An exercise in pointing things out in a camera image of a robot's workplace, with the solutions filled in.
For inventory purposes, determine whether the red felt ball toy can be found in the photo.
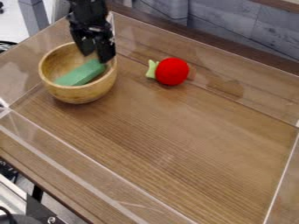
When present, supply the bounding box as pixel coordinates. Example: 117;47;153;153
145;58;189;86

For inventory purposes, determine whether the green foam block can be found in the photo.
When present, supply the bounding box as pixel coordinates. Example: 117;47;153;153
53;59;107;86

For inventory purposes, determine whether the clear acrylic corner bracket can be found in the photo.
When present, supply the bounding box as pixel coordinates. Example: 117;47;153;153
107;11;116;36

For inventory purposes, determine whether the wooden bowl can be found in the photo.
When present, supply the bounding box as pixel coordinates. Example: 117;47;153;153
38;42;117;104

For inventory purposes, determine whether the clear acrylic tray wall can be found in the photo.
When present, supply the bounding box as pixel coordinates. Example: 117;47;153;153
0;12;299;224

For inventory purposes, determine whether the black equipment at corner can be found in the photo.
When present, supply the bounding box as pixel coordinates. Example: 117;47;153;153
0;195;68;224

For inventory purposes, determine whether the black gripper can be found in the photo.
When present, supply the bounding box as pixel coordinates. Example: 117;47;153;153
67;0;116;63

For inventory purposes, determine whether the black table leg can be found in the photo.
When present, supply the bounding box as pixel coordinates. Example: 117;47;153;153
32;185;42;202

